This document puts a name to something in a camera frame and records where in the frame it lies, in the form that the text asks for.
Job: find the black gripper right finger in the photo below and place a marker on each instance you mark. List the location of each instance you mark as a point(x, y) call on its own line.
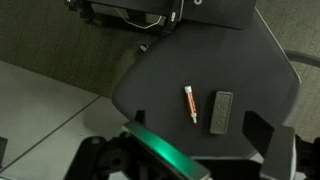
point(280, 153)

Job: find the dark grey whiteboard eraser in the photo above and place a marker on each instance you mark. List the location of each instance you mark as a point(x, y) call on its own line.
point(221, 111)

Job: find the black panel with white logo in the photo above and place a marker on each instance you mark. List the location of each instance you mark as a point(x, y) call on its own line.
point(226, 13)

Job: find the red and white marker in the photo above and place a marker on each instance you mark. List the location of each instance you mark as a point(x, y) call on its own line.
point(190, 103)

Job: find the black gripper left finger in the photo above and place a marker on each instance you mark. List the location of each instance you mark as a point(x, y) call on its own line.
point(160, 150)

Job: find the black metal frame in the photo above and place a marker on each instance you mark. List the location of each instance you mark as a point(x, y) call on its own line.
point(140, 6)

